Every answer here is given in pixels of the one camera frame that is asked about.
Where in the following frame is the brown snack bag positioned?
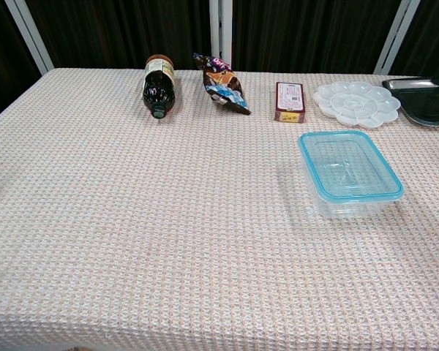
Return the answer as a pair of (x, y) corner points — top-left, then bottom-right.
(192, 52), (252, 116)

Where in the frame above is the pink woven tablecloth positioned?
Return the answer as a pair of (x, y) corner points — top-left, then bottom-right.
(0, 67), (439, 351)

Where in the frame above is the metal rectangular tray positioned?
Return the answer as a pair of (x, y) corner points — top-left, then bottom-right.
(381, 74), (439, 128)

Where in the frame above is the dark glass bottle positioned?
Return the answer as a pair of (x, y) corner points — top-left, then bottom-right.
(142, 54), (177, 120)

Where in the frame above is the blue rimmed clear lid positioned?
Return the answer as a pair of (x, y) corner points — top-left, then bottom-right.
(297, 130), (405, 202)

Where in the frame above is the white flower paint palette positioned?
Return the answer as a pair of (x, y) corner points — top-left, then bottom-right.
(312, 80), (402, 130)

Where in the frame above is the white metal frame post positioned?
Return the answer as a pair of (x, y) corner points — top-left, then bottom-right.
(209, 0), (235, 72)
(373, 0), (422, 76)
(3, 0), (56, 75)

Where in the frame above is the red cardboard box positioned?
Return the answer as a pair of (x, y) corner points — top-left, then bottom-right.
(273, 81), (308, 125)

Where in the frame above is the clear plastic container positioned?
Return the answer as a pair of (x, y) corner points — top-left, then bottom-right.
(306, 171), (402, 220)

